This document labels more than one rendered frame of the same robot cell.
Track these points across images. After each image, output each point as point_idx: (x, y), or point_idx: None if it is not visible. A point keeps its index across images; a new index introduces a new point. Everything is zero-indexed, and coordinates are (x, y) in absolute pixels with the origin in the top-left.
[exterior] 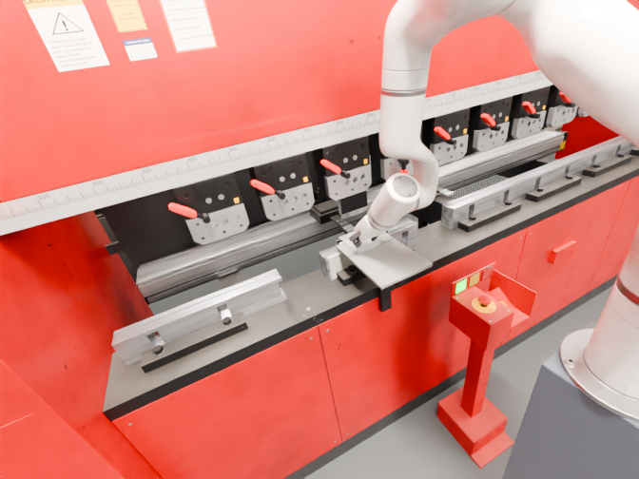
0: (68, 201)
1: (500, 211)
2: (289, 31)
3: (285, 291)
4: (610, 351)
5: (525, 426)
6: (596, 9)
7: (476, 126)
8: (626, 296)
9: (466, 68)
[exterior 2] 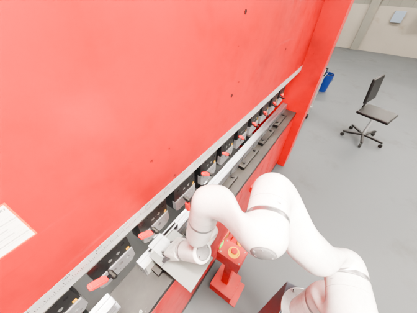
0: None
1: (230, 184)
2: (105, 182)
3: (116, 298)
4: None
5: None
6: (313, 249)
7: (219, 154)
8: (310, 312)
9: (215, 135)
